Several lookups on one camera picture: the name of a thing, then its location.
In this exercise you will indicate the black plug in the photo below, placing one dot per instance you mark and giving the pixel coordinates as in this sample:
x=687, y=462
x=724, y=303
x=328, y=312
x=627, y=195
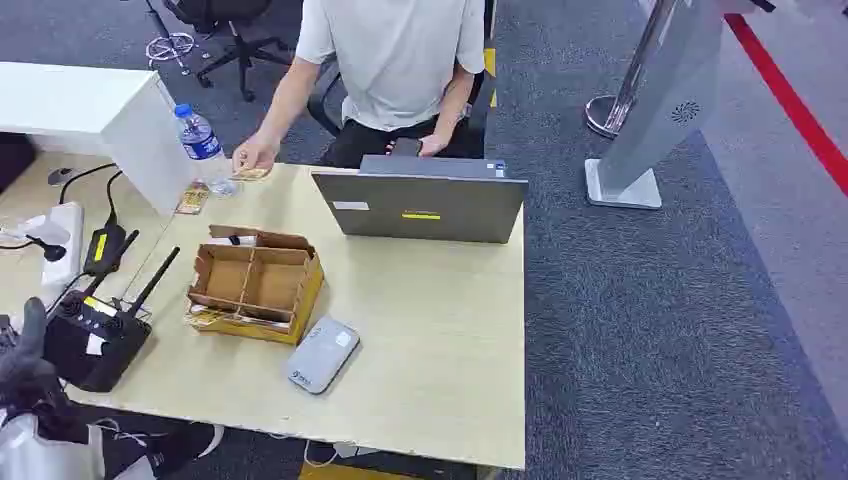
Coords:
x=52, y=252

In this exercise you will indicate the wooden card box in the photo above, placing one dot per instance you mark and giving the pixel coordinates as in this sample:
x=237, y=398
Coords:
x=265, y=285

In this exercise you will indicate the black router with antennas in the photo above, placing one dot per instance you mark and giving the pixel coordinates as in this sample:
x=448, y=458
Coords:
x=93, y=341

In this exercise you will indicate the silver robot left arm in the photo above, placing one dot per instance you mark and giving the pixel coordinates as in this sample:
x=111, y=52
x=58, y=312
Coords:
x=40, y=460

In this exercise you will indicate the yellow printed card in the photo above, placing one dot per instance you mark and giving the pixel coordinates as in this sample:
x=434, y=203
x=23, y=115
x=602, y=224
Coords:
x=192, y=199
x=252, y=175

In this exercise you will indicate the white card with black mark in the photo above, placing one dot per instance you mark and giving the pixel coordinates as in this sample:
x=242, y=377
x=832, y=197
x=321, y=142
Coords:
x=228, y=240

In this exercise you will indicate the black office chair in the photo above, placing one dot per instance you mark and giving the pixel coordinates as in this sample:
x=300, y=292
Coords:
x=228, y=26

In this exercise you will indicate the yellow black hazard strip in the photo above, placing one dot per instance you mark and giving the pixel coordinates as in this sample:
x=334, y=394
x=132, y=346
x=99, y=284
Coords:
x=489, y=63

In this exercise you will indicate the yellow box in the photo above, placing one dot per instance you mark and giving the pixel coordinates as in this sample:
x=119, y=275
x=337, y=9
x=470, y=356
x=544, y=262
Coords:
x=351, y=472

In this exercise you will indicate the clear plastic water bottle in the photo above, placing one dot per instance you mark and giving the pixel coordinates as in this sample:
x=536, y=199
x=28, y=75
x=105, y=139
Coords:
x=202, y=147

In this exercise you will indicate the chrome stanchion post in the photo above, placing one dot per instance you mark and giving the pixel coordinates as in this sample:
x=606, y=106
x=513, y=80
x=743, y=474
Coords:
x=608, y=116

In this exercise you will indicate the red floor tape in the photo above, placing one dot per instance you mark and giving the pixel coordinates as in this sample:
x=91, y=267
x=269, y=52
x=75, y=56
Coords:
x=788, y=99

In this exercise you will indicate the person's right hand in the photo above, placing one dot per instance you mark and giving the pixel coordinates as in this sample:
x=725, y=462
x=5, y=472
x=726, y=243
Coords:
x=255, y=154

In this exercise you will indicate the white cabinet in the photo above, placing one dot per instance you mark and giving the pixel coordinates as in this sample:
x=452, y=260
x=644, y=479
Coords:
x=93, y=106

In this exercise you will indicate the black power adapter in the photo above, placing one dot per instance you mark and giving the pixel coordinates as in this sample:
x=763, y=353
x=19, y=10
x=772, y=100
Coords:
x=104, y=248

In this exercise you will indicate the grey laptop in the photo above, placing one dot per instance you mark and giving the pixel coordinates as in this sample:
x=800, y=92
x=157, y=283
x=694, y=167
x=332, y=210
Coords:
x=420, y=205

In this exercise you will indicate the black person's chair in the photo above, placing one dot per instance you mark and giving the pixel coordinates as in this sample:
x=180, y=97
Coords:
x=324, y=99

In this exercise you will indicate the black smartphone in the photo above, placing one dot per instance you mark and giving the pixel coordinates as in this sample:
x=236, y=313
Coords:
x=405, y=146

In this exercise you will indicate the person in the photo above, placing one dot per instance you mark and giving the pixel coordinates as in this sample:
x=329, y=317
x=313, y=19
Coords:
x=391, y=60

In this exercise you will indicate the grey flat card reader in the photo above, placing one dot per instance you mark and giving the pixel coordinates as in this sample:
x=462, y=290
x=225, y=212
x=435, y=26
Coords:
x=322, y=356

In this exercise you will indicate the person's left hand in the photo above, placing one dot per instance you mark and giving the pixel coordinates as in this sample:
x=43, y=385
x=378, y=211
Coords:
x=434, y=144

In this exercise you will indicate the yellow cards stack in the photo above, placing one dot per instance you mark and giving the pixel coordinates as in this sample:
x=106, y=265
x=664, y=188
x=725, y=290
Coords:
x=205, y=318

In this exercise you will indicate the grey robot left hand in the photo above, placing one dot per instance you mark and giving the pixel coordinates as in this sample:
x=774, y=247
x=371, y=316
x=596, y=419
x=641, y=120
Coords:
x=30, y=374

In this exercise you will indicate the white power strip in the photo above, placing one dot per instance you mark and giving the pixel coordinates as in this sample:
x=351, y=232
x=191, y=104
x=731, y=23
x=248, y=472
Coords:
x=64, y=228

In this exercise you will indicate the grey desk grommet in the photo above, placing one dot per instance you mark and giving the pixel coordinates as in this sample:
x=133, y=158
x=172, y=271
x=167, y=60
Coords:
x=60, y=176

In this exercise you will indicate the grey standing kiosk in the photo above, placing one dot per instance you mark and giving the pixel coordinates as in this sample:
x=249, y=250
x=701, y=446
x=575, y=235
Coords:
x=662, y=99

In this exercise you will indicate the white star stand base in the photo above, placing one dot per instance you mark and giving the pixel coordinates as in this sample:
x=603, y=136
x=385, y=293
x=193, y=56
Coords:
x=171, y=48

